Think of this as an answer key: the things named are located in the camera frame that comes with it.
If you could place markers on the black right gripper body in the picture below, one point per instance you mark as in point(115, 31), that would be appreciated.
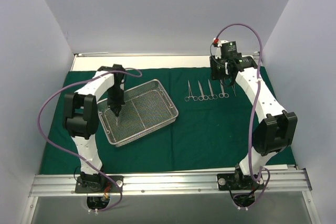
point(215, 68)

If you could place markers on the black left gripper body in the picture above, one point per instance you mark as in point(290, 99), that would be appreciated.
point(116, 104)

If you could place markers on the steel wire mesh tray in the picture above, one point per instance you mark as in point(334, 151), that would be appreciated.
point(147, 109)

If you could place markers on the steel surgical forceps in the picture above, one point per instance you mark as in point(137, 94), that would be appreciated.
point(212, 95)

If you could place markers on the steel surgical scissors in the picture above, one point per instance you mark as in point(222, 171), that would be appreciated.
point(190, 96)

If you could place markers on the dark green surgical cloth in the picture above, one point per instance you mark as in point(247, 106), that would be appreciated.
point(206, 134)

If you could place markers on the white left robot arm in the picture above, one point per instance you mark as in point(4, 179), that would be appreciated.
point(81, 118)

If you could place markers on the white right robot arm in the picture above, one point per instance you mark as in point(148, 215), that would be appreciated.
point(271, 126)

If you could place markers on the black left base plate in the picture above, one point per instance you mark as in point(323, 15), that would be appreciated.
point(89, 184)

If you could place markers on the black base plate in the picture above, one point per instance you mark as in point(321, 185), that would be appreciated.
point(89, 184)
point(230, 181)

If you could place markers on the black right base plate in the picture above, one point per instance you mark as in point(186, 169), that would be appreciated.
point(230, 181)

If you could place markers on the aluminium front frame rail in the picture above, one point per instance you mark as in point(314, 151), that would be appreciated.
point(186, 183)

